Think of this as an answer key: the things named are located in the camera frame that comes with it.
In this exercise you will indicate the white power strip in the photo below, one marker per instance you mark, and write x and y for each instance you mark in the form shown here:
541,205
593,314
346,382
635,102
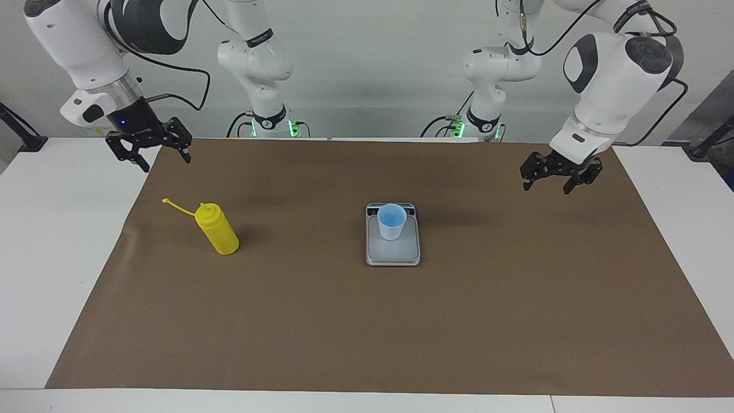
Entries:
94,131

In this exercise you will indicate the yellow squeeze bottle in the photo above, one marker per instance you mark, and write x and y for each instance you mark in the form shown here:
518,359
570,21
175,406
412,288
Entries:
221,235

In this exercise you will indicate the brown paper table mat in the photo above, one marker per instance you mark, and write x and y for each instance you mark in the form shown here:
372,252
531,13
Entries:
367,332

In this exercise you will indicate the black clamp stand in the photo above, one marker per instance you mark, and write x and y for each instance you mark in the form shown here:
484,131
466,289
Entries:
705,146
26,137

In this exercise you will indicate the silver digital kitchen scale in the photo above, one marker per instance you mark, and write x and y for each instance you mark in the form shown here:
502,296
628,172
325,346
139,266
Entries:
393,252

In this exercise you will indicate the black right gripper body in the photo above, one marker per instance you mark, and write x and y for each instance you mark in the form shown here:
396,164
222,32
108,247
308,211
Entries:
137,120

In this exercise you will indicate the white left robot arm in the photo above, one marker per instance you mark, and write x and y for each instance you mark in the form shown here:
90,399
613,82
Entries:
608,86

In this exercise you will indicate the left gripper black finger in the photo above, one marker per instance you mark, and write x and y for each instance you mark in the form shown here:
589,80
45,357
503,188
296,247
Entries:
536,166
588,173

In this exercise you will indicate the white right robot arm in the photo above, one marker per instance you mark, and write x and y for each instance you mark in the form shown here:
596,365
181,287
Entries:
74,40

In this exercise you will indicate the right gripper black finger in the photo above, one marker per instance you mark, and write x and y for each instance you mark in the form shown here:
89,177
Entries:
178,137
129,148

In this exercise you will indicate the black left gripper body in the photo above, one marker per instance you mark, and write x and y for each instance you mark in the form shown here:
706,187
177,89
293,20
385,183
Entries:
570,162

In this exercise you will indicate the light blue plastic cup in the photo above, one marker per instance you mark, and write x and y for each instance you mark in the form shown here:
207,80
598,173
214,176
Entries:
391,226

